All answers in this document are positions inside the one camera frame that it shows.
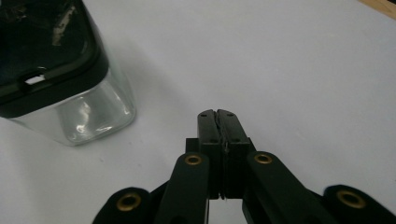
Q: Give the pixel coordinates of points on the black jar lid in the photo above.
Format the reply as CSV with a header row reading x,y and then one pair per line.
x,y
43,46

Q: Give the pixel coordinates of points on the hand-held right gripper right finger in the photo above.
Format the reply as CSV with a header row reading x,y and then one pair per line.
x,y
234,137

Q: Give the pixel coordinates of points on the clear square jar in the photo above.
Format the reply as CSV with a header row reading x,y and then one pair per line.
x,y
93,115

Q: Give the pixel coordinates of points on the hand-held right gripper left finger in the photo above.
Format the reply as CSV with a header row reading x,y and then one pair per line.
x,y
209,137

